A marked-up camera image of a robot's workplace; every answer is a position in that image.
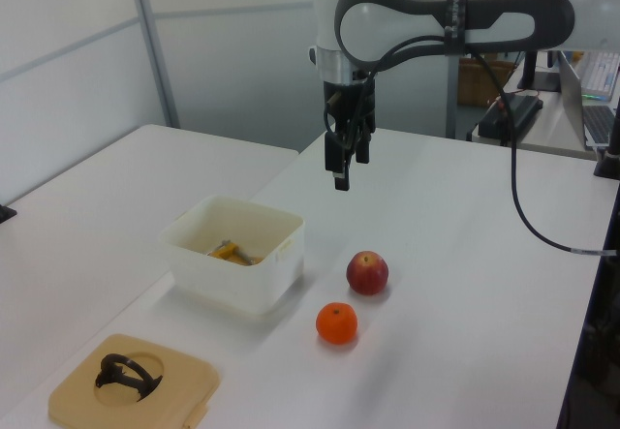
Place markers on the brown cardboard box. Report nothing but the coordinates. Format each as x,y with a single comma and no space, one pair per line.
477,82

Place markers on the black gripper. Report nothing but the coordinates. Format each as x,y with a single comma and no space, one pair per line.
345,104

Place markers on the black monitor stand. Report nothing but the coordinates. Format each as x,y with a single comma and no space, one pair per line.
537,80

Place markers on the orange mandarin fruit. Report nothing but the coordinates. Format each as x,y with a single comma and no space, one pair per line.
336,323

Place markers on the small black table bracket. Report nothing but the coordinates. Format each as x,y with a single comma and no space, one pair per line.
7,213

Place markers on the beige plastic container lid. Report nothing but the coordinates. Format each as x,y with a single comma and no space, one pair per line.
184,390

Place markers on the black clamped pole mount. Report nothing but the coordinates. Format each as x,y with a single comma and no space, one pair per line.
611,158

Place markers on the red apple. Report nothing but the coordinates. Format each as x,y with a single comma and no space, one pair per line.
367,274

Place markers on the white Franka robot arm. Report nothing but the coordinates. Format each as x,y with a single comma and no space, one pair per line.
382,27

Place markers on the yellow metal C-clamp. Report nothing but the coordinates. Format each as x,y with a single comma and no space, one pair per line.
224,251
246,258

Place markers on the open silver laptop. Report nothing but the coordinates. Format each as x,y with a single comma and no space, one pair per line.
598,121

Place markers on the white plastic container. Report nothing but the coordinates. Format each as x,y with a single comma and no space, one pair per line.
232,284

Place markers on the black electronic box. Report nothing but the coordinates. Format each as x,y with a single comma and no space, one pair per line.
518,109

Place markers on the grey partition post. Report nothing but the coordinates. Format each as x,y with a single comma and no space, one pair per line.
155,46

